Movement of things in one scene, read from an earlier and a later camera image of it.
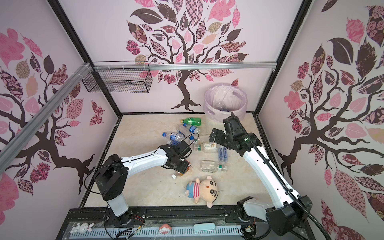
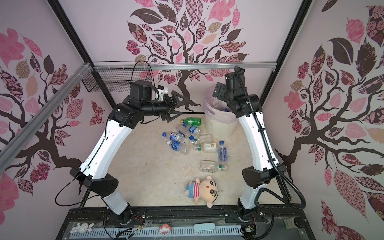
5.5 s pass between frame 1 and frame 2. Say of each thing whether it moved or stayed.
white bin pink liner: stayed
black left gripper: moved
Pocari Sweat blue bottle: stayed
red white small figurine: stayed
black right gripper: moved
